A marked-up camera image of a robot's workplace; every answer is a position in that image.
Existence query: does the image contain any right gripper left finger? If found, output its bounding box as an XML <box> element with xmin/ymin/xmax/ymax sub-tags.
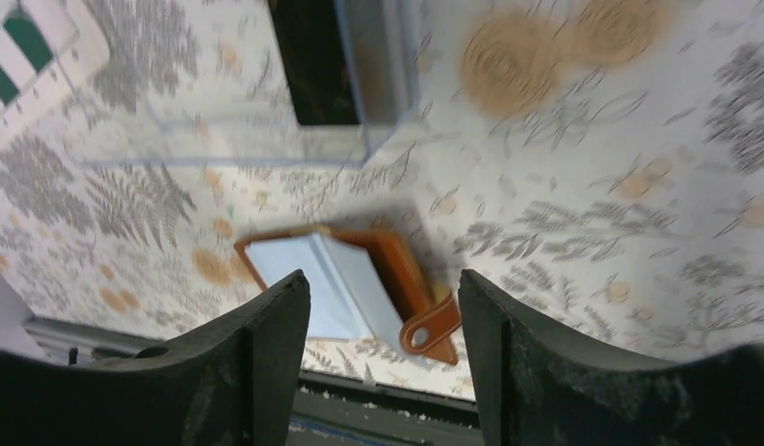
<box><xmin>0</xmin><ymin>271</ymin><xmax>310</xmax><ymax>445</ymax></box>

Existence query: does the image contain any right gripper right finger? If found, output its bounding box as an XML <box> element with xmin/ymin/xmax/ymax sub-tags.
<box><xmin>458</xmin><ymin>269</ymin><xmax>764</xmax><ymax>445</ymax></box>

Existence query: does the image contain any brown leather card holder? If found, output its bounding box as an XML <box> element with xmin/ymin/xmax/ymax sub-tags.
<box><xmin>234</xmin><ymin>225</ymin><xmax>462</xmax><ymax>365</ymax></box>

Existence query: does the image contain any clear plastic box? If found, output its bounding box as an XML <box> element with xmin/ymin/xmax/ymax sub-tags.
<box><xmin>71</xmin><ymin>1</ymin><xmax>418</xmax><ymax>166</ymax></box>

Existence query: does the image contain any floral tablecloth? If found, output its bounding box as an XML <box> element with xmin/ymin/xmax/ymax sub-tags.
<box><xmin>0</xmin><ymin>1</ymin><xmax>764</xmax><ymax>400</ymax></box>

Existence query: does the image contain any green white chessboard mat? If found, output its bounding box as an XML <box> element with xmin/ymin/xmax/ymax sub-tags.
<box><xmin>0</xmin><ymin>0</ymin><xmax>111</xmax><ymax>150</ymax></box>

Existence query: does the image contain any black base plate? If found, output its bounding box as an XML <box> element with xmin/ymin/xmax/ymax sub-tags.
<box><xmin>22</xmin><ymin>318</ymin><xmax>483</xmax><ymax>445</ymax></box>

